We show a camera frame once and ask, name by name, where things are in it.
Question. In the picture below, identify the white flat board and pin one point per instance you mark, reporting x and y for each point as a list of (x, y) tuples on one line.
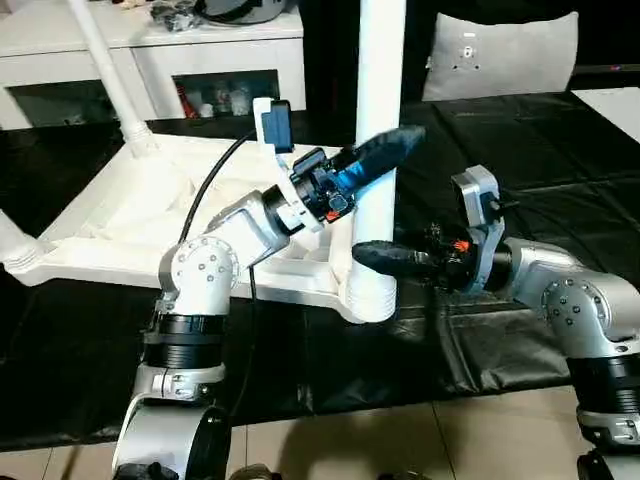
[(610, 107)]

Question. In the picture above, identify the white plastic table leg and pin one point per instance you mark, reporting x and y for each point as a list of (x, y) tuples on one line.
[(377, 75), (15, 240), (107, 75)]

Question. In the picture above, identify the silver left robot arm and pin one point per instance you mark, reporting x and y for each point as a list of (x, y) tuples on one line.
[(210, 265)]

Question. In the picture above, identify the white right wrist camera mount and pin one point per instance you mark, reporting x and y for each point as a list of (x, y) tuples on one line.
[(480, 200)]

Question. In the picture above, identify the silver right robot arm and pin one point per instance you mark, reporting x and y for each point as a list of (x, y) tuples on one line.
[(575, 300)]

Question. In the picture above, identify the grey cushion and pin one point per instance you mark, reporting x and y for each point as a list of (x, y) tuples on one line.
[(500, 55)]

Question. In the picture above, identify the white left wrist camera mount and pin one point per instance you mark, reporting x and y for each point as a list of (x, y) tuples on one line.
[(287, 175)]

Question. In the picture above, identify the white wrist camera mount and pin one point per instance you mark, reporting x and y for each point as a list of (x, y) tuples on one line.
[(287, 175), (480, 200)]

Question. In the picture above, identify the white plastic table top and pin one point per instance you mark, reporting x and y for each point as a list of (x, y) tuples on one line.
[(125, 210)]

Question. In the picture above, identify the black work mat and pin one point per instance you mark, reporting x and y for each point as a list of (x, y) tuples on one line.
[(525, 150)]

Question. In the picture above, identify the grey bag with black trim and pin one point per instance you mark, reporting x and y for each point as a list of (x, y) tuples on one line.
[(240, 10)]

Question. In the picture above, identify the black tangled item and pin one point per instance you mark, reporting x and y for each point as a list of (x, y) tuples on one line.
[(172, 17)]

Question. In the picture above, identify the black furniture with yellow label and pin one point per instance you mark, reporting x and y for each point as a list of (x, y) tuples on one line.
[(330, 60)]

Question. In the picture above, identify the white glass-door cabinet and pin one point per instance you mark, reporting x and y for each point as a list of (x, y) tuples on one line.
[(210, 55)]

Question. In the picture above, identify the beige plush toy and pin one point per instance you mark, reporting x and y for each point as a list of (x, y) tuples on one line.
[(131, 4)]

